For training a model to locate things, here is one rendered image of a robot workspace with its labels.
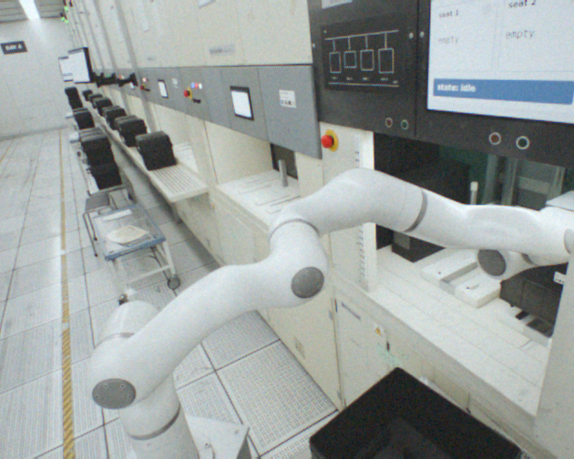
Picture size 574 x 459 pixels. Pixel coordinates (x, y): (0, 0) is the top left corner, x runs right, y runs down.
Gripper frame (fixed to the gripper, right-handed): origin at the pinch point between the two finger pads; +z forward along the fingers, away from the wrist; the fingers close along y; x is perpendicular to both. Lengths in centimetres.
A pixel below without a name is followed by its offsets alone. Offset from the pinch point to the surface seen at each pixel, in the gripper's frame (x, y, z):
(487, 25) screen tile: 42, -6, -30
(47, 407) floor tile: -118, -163, -157
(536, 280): -15.0, -2.2, -10.6
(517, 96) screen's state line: 31.3, 0.4, -30.3
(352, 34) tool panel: 43, -42, -30
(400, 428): -42, -6, -50
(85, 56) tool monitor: 52, -334, -70
